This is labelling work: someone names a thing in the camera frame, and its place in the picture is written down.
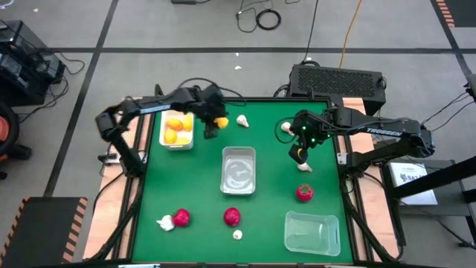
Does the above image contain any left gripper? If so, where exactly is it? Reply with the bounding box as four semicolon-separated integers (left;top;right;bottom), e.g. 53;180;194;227
196;100;228;140

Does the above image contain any grey plastic basket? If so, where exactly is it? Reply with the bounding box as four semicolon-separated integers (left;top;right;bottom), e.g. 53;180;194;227
219;146;257;197

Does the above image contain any white plastic basket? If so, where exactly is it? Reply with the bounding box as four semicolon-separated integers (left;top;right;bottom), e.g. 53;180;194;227
158;109;195;151

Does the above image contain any black computer case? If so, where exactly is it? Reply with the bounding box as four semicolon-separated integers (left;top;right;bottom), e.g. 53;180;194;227
289;63;387;116

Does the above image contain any clear plastic basket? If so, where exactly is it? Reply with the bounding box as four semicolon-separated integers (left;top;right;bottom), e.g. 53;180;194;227
284;210;341;257

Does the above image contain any green table mat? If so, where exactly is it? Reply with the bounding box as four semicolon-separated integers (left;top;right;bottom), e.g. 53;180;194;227
132;100;354;264

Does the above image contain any white box with logo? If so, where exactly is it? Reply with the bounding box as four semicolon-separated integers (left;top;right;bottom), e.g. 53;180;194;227
388;162;439;206

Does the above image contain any black diagonal beam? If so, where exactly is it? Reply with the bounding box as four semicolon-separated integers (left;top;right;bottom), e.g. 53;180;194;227
390;155;476;200

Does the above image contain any black side table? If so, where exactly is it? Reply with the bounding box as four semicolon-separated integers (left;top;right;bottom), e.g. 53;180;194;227
382;159;476;219

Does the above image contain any black equipment cart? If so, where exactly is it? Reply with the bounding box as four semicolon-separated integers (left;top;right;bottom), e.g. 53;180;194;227
0;19;66;107

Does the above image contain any black hazard-striped floor mat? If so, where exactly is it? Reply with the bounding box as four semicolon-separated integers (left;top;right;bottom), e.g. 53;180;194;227
434;0;476;29
0;196;89;268

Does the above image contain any black and orange vacuum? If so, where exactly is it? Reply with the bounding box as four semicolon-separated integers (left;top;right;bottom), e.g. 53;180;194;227
0;102;33;179

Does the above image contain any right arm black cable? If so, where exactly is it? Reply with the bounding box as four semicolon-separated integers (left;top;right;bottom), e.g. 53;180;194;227
274;117;298;145

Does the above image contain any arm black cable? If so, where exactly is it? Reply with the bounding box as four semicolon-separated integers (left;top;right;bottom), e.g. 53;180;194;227
177;77;246;107
274;117;298;145

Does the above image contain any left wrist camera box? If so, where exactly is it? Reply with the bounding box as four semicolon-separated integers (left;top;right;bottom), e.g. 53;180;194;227
203;84;226;103

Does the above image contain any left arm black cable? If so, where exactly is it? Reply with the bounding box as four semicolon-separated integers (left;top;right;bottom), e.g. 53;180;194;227
177;77;246;107

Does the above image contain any black floor cable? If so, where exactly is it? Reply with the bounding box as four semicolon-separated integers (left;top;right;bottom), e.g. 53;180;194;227
236;0;257;34
422;83;476;127

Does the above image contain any coiled black cable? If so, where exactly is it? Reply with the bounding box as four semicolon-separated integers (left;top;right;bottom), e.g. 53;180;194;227
255;8;282;31

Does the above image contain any black hanging cable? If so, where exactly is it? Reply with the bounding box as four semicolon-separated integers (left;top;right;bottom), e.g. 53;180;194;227
300;0;320;64

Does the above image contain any yellow hanging cable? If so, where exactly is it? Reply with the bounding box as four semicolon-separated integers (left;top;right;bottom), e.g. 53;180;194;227
338;0;364;69

